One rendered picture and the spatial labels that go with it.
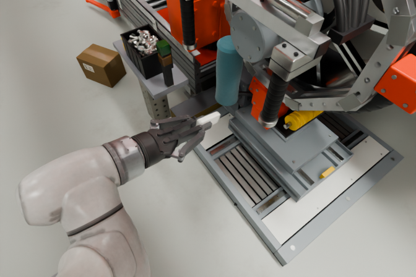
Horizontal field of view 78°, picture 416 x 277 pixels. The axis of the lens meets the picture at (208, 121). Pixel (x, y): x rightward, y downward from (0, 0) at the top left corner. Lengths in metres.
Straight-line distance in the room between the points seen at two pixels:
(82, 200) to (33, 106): 1.49
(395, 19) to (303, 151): 0.76
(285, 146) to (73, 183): 0.94
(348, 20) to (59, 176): 0.54
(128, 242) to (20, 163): 1.26
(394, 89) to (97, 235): 0.63
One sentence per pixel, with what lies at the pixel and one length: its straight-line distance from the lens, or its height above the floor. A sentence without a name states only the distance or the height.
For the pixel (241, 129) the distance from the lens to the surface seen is 1.34.
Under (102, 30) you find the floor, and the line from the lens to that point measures 2.36.
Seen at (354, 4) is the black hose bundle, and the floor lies 1.01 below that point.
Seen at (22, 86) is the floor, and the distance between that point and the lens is 2.11.
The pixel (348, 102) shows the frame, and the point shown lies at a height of 0.75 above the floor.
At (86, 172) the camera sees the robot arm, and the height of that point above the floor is 0.83.
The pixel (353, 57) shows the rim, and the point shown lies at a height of 0.78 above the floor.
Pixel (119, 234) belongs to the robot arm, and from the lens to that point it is 0.50.
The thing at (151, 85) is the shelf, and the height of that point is 0.45.
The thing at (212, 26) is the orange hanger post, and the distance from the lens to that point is 1.14.
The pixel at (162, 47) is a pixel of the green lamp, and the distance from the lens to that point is 0.96.
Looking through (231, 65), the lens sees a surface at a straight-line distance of 0.84.
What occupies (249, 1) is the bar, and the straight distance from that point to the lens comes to 0.55.
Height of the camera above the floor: 1.24
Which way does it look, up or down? 53 degrees down
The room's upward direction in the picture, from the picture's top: straight up
